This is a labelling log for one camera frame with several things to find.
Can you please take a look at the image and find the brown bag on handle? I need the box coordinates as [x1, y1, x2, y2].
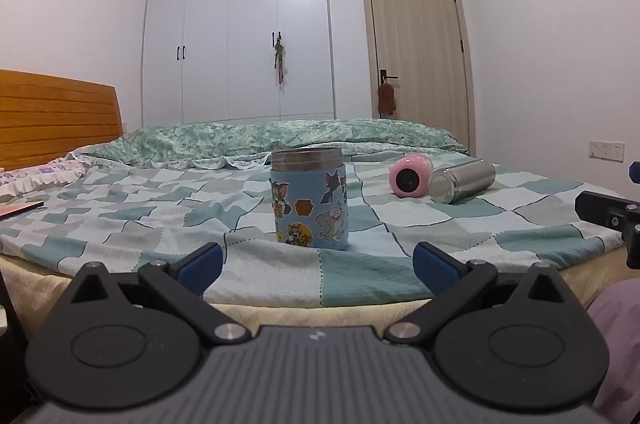
[377, 82, 399, 120]

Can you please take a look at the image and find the wooden headboard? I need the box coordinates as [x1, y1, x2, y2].
[0, 69, 124, 173]

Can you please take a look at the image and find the white wall socket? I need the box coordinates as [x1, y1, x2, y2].
[588, 140, 626, 163]

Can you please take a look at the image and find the hanging tassel ornament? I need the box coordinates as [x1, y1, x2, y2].
[272, 31, 289, 89]

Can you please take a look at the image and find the pink round cup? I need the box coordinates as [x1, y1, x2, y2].
[388, 155, 434, 199]

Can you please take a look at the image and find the person's purple clothing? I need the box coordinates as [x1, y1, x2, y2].
[586, 278, 640, 424]

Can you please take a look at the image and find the green checked blanket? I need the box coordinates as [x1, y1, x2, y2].
[0, 152, 627, 309]

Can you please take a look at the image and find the green floral quilt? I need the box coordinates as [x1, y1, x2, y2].
[81, 118, 469, 169]

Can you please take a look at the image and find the blue cartoon sticker cup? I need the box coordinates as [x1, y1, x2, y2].
[269, 147, 349, 252]

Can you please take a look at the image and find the floral frilled pillow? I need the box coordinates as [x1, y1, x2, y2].
[0, 151, 92, 206]

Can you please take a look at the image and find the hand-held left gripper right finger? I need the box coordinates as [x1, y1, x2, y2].
[384, 241, 572, 348]

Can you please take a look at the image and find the beige mattress cover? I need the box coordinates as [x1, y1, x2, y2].
[0, 253, 629, 341]

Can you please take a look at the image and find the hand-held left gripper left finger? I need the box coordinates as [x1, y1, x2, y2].
[54, 242, 254, 346]

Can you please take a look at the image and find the pink flat book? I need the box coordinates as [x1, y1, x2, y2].
[0, 201, 45, 221]

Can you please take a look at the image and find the beige wooden door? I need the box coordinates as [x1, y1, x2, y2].
[359, 0, 476, 155]

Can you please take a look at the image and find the white wardrobe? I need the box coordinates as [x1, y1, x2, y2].
[141, 0, 336, 128]

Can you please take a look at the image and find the stainless steel cup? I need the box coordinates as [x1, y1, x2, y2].
[428, 158, 497, 205]

